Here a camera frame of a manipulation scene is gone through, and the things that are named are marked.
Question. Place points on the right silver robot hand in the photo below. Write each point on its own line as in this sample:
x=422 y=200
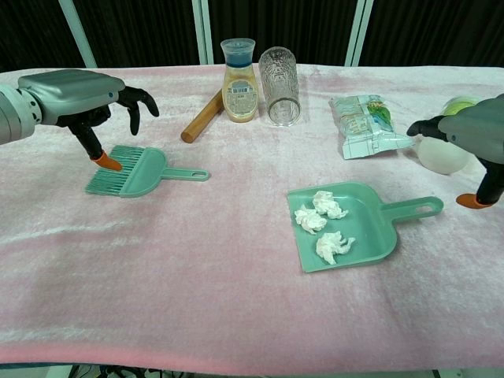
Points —
x=480 y=126

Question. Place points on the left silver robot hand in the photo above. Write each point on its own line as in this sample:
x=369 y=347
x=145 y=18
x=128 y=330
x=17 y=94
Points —
x=75 y=92

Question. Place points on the green plastic hand brush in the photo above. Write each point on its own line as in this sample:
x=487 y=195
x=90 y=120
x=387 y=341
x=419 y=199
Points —
x=141 y=173

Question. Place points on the green plastic dustpan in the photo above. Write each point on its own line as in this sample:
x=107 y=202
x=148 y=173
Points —
x=366 y=236

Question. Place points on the white paper ball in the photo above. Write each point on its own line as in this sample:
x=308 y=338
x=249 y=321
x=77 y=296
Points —
x=328 y=204
x=310 y=219
x=332 y=244

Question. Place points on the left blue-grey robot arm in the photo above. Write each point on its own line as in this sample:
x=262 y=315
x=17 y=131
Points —
x=15 y=114

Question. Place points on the yellow tennis ball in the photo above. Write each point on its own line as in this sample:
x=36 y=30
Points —
x=456 y=106

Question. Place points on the clear plastic ball tube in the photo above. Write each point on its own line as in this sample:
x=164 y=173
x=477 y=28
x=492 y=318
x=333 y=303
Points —
x=441 y=157

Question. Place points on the white green snack packet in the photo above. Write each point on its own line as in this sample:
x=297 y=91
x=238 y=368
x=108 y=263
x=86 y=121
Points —
x=366 y=126

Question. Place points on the wooden rolling pin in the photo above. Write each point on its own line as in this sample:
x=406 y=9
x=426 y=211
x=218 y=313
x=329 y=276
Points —
x=201 y=118

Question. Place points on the seasoning bottle with blue cap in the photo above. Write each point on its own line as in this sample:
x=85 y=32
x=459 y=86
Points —
x=239 y=90

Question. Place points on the clear textured glass tumbler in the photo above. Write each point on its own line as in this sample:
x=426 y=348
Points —
x=280 y=86

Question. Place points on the white partition post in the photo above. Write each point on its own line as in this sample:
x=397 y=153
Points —
x=358 y=31
x=202 y=31
x=78 y=35

